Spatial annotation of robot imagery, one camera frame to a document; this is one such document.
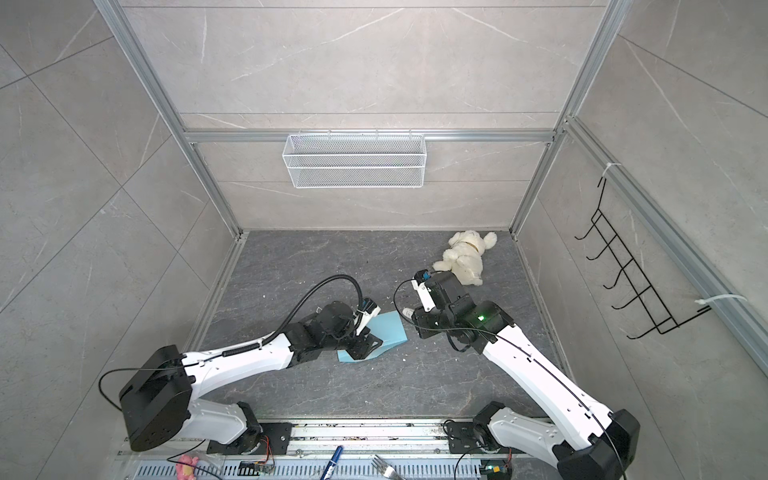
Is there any white wire mesh basket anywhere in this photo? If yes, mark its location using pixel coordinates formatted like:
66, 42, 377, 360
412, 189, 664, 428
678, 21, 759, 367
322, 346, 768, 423
282, 133, 428, 189

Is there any blue marker pen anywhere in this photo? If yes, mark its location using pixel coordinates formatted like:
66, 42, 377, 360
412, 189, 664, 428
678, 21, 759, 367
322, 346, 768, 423
320, 445, 344, 480

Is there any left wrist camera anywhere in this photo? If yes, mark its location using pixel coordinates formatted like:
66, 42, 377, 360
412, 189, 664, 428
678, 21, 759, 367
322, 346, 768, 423
355, 297, 381, 336

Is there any silver fork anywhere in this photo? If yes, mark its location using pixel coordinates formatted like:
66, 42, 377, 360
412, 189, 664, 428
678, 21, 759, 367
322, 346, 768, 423
372, 455, 403, 480

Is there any white plush teddy bear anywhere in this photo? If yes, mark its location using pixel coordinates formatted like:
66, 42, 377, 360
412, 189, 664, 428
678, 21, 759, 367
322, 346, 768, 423
432, 230, 498, 286

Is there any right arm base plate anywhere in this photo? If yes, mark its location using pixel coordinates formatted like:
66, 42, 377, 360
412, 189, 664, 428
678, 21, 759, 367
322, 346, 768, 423
442, 419, 504, 454

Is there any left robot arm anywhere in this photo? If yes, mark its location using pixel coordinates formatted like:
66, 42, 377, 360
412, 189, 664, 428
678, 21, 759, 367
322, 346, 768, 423
112, 274, 383, 455

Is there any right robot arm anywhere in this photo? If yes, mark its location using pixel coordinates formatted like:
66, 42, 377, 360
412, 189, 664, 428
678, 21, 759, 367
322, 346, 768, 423
397, 270, 640, 479

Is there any pink small object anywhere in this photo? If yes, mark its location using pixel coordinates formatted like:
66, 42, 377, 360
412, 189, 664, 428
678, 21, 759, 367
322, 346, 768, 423
175, 454, 199, 480

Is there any light blue envelope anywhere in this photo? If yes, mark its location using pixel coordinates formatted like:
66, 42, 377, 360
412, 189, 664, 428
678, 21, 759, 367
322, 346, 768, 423
366, 311, 407, 360

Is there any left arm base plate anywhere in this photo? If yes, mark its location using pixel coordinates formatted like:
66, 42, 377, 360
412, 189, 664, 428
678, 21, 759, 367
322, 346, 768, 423
206, 422, 293, 455

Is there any black wire hook rack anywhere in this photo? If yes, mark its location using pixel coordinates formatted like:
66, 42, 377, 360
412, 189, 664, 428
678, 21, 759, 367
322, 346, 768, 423
574, 178, 712, 341

